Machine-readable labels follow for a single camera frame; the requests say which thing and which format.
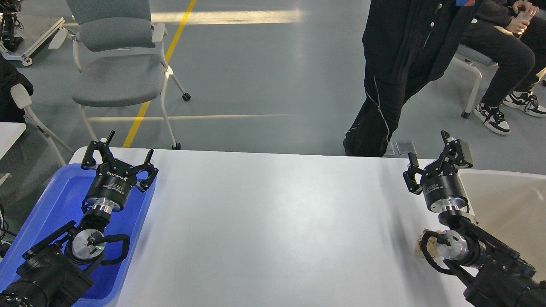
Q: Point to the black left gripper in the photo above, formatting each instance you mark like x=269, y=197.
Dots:
x=111, y=186

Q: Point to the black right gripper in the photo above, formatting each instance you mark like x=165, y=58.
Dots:
x=445, y=189

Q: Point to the beige paper ball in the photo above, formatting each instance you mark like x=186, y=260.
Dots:
x=431, y=246

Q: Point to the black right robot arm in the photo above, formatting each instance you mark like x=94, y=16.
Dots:
x=493, y=273

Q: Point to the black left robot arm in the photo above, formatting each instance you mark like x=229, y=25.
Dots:
x=79, y=239

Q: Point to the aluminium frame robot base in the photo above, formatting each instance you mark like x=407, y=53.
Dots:
x=23, y=36

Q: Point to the metal floor plate right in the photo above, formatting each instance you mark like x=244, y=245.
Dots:
x=404, y=147

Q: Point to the metal floor plate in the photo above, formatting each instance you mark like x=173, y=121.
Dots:
x=389, y=150
x=404, y=147

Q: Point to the metal floor plate left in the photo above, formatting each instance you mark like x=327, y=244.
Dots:
x=389, y=150

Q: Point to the blue plastic tray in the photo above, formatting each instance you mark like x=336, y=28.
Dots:
x=59, y=204

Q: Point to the beige plastic bin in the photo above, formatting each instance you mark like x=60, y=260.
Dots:
x=512, y=207

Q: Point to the grey office chair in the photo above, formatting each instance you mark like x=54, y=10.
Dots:
x=126, y=80

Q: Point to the white chair with blue seat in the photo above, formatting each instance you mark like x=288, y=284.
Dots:
x=466, y=58

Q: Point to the white chair at left edge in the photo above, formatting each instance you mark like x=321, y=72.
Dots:
x=23, y=100

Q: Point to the standing person in black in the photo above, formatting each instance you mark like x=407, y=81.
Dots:
x=406, y=44

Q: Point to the seated person in black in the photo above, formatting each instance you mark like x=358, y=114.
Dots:
x=513, y=36

